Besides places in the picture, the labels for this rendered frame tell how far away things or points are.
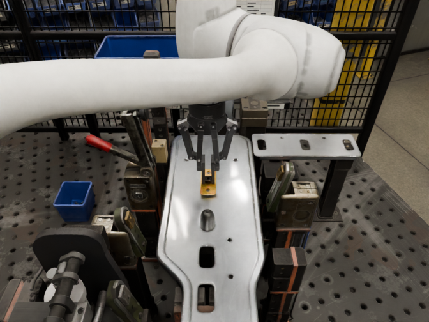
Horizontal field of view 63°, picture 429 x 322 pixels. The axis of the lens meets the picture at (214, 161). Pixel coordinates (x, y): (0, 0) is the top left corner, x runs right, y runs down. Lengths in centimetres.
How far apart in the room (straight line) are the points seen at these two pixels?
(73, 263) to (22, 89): 27
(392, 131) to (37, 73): 278
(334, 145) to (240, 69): 62
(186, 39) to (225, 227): 40
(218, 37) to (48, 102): 29
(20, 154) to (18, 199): 26
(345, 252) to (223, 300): 57
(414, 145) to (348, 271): 191
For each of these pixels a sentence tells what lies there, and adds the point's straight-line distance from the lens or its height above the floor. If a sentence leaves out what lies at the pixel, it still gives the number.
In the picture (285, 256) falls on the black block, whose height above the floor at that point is 99.
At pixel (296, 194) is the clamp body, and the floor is 104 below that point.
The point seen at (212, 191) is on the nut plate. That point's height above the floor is 101.
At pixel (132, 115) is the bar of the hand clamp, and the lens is 74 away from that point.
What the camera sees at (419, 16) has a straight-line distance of 382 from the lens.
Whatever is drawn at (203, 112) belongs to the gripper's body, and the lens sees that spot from 69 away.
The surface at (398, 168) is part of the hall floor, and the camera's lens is 266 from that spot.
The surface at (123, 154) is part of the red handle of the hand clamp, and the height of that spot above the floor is 110.
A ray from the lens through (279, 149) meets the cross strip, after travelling 98.
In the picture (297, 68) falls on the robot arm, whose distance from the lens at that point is 51.
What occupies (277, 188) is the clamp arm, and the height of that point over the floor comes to 106.
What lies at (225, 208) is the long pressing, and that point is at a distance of 81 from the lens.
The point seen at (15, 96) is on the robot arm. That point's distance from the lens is 38.
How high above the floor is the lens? 162
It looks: 42 degrees down
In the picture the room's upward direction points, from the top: straight up
